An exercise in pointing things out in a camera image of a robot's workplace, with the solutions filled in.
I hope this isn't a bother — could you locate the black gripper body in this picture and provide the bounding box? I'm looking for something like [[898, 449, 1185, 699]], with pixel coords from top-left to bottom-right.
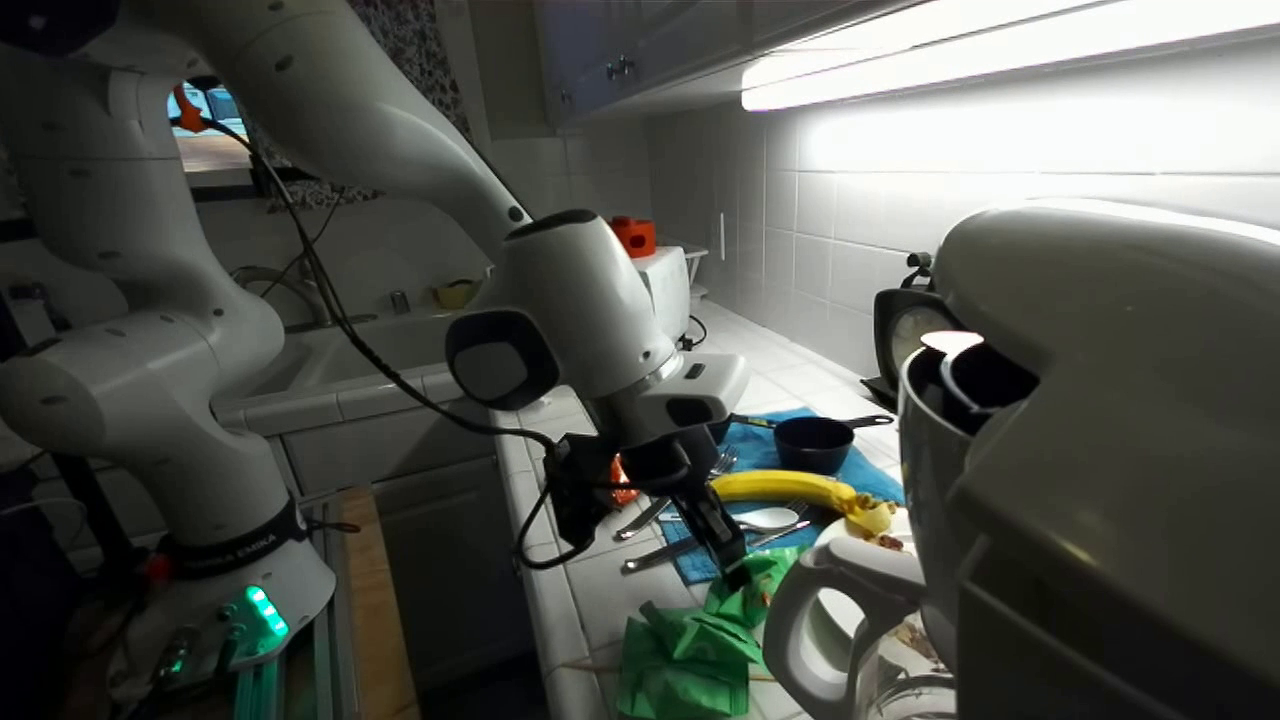
[[616, 420, 732, 503]]

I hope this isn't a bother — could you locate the green cloth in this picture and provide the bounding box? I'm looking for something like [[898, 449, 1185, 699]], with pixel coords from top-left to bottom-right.
[[717, 546, 809, 613], [613, 637, 753, 720], [637, 597, 763, 673]]

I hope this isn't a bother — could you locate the blue towel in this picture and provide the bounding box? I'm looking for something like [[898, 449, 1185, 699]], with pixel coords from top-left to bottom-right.
[[655, 405, 913, 588]]

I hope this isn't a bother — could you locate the white plastic spoon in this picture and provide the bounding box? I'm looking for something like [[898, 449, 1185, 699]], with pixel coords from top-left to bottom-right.
[[736, 498, 809, 533]]

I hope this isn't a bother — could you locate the yellow banana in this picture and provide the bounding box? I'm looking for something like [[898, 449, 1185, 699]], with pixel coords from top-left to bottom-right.
[[713, 466, 902, 542]]

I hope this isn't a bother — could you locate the large black measuring cup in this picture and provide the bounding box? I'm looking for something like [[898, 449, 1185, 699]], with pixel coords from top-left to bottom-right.
[[772, 411, 902, 481]]

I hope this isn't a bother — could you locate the white toaster oven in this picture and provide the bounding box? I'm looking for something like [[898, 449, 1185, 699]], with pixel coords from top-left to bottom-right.
[[632, 241, 702, 353]]

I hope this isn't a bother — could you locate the white lower cabinet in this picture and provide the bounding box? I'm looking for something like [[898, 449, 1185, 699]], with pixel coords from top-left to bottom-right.
[[272, 397, 534, 690]]

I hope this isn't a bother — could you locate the white cabinet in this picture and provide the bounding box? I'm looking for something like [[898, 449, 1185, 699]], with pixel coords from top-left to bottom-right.
[[534, 0, 965, 131], [272, 397, 534, 690]]

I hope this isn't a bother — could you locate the small yellow green dish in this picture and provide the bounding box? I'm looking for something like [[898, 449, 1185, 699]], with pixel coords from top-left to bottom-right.
[[428, 276, 488, 316]]

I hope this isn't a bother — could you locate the wooden board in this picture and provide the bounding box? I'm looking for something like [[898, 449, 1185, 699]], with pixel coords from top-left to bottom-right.
[[323, 485, 424, 720]]

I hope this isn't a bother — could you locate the white upper cabinet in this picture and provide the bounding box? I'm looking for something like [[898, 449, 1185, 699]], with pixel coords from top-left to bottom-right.
[[534, 0, 965, 131]]

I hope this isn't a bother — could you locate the large grey kitchen appliance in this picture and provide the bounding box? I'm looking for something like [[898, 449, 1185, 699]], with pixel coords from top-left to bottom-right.
[[898, 197, 1280, 720]]

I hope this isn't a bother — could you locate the under-cabinet light strip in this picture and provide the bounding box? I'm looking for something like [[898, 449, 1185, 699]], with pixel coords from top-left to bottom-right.
[[736, 0, 1280, 116]]

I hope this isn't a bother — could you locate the small bright window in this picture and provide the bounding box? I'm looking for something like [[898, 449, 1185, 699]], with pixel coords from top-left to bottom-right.
[[166, 76, 251, 175]]

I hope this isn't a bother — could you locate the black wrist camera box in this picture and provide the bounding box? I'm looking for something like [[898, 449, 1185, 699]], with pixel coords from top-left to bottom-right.
[[545, 430, 622, 551]]

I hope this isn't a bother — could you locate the glass carafe white handle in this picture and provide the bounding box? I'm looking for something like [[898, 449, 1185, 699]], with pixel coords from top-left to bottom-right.
[[759, 515, 965, 720]]

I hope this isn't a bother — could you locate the black camera cable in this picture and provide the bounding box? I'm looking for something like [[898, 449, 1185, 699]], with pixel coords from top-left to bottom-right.
[[196, 112, 577, 574]]

